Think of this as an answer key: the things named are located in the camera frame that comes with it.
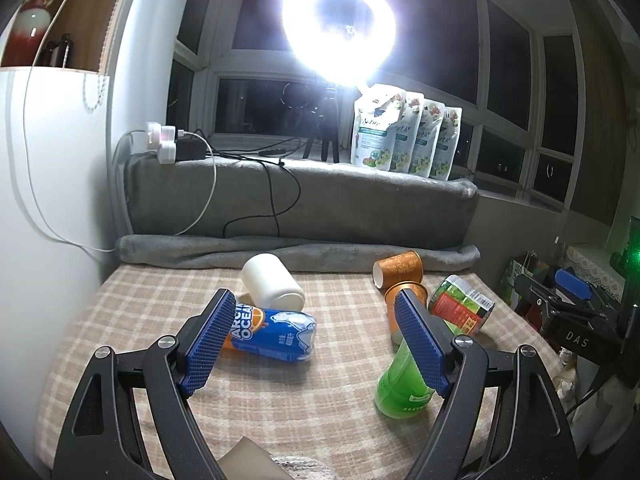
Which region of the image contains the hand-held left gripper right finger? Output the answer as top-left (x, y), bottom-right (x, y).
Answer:
top-left (394, 291), bottom-right (590, 480)

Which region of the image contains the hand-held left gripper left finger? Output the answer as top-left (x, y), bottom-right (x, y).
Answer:
top-left (50, 288), bottom-right (237, 480)

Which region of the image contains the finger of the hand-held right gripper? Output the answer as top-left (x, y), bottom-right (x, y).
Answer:
top-left (514, 272), bottom-right (559, 319)
top-left (554, 267), bottom-right (594, 302)

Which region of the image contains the white cup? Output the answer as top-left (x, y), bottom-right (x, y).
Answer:
top-left (241, 253), bottom-right (306, 311)

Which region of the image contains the orange patterned paper cup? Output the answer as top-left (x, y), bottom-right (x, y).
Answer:
top-left (372, 251), bottom-right (424, 289)
top-left (384, 281), bottom-right (430, 347)

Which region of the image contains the green printed bag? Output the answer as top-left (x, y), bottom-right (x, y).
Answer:
top-left (497, 254), bottom-right (538, 308)

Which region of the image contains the white lace cloth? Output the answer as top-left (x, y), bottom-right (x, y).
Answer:
top-left (562, 244), bottom-right (627, 291)

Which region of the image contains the green plastic bottle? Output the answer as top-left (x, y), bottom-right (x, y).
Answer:
top-left (375, 337), bottom-right (436, 419)

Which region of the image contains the green and red can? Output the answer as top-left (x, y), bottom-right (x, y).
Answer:
top-left (427, 274), bottom-right (496, 335)

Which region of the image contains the blue and orange drink can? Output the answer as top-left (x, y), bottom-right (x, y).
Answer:
top-left (220, 302), bottom-right (318, 363)

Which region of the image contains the rolled grey blanket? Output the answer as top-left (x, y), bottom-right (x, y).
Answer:
top-left (115, 232), bottom-right (482, 272)

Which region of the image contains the beige plaid cloth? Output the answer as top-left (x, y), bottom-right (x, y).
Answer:
top-left (39, 260), bottom-right (568, 480)

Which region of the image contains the brown paper sheet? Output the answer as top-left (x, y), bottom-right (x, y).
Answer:
top-left (217, 436), bottom-right (282, 480)

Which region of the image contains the white knitted cloth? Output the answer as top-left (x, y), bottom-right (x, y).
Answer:
top-left (270, 454), bottom-right (337, 480)

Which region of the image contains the white floral refill pouch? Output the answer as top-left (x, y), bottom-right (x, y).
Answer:
top-left (392, 91), bottom-right (426, 174)
top-left (350, 83), bottom-right (407, 169)
top-left (430, 105), bottom-right (464, 182)
top-left (410, 97), bottom-right (447, 179)

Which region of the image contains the black charger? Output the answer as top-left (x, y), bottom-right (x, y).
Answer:
top-left (177, 137), bottom-right (212, 160)

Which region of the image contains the white plug adapter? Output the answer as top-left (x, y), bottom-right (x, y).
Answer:
top-left (145, 121), bottom-right (179, 165)

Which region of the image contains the white power strip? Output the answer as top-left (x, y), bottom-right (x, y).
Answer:
top-left (129, 130), bottom-right (161, 155)

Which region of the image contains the white cabinet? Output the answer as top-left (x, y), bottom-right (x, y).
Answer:
top-left (0, 0), bottom-right (142, 411)

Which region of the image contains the black tripod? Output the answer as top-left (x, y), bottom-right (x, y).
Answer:
top-left (302, 79), bottom-right (342, 164)

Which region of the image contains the black kettle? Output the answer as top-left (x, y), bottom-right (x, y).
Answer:
top-left (39, 32), bottom-right (74, 69)

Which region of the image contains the red and white vase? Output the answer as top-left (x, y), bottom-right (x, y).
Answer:
top-left (0, 0), bottom-right (65, 67)

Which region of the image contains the black cable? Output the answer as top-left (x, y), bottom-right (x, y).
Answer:
top-left (204, 146), bottom-right (302, 239)

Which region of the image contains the white window frame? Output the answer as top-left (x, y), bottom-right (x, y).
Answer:
top-left (167, 0), bottom-right (586, 213)

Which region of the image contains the white cable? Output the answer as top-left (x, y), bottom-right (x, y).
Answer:
top-left (20, 0), bottom-right (219, 254)

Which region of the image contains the ring light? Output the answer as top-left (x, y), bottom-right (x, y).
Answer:
top-left (281, 0), bottom-right (400, 89)

